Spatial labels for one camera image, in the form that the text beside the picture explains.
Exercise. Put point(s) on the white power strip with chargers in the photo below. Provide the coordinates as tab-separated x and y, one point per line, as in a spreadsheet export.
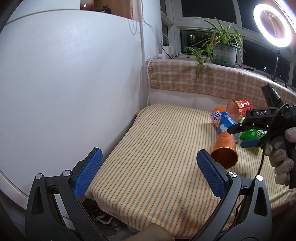
167	52

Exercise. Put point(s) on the red label plastic bottle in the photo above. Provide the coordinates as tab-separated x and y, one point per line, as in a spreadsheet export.
237	109

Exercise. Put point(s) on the brown rounded object at bottom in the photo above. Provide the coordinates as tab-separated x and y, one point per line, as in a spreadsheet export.
153	232

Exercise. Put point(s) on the striped bed mattress cover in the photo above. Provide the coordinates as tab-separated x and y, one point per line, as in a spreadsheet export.
152	176

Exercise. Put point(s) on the ring light on tripod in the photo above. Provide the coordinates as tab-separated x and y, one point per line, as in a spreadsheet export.
274	27

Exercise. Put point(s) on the blue label plastic bottle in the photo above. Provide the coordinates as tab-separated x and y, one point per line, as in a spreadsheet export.
229	121

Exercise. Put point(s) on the large copper metal cup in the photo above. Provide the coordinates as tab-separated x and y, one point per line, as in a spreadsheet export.
224	151

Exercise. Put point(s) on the gloved right hand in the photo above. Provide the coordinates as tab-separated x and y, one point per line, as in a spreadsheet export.
281	163

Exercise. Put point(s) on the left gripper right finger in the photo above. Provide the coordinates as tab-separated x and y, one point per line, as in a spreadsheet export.
243	212

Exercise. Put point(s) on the black white shoe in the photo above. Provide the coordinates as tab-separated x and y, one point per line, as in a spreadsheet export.
101	217

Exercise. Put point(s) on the red white ceramic vase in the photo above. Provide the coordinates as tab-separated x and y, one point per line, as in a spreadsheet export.
86	5

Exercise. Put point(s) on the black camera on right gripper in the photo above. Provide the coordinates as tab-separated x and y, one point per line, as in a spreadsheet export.
271	96

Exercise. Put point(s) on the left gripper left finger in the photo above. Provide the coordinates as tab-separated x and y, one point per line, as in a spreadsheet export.
54	210

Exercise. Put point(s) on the plaid windowsill cloth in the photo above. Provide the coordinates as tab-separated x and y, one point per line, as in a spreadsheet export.
215	80

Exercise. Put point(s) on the orange soda can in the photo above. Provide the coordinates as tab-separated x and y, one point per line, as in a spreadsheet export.
217	117

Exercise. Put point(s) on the white cabinet with shelf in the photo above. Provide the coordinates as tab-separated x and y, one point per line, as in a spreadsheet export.
70	81

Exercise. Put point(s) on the spider plant in green pot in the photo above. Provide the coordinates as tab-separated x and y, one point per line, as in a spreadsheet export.
221	44

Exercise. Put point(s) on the dark glass bottle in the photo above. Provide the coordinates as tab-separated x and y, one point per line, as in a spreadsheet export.
106	9

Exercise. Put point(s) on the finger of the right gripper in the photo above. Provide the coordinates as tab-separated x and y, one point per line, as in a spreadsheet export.
254	143
240	127

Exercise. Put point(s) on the green plastic bottle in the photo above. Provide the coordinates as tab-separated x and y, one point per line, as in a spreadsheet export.
251	134

